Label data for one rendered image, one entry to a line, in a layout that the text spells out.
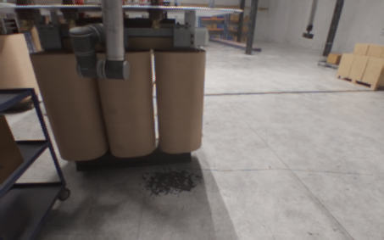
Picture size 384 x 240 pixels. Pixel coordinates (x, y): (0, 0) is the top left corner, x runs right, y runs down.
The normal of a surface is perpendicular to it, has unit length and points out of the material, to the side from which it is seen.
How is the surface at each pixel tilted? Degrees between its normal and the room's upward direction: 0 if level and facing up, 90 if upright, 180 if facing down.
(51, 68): 90
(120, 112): 90
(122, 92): 90
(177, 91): 90
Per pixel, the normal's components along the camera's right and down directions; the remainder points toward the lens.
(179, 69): 0.18, 0.44
